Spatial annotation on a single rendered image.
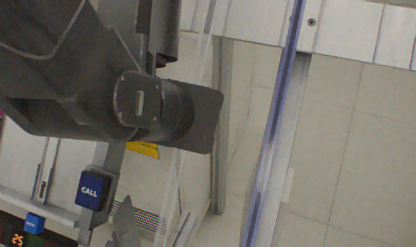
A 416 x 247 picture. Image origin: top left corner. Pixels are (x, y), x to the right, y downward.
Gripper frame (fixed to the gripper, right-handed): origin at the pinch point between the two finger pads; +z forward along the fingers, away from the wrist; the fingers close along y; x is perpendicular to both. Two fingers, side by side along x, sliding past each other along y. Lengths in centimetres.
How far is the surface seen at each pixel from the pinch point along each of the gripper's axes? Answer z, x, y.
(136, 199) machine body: 65, 26, 25
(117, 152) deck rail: 12.2, 7.7, 12.5
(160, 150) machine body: 45.0, 8.9, 15.3
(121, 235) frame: 11.5, 19.7, 8.8
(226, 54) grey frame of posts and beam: 46.1, -15.9, 5.6
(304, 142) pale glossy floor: 125, 0, -19
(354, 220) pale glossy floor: 104, 22, -41
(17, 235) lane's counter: 13.2, 25.2, 26.9
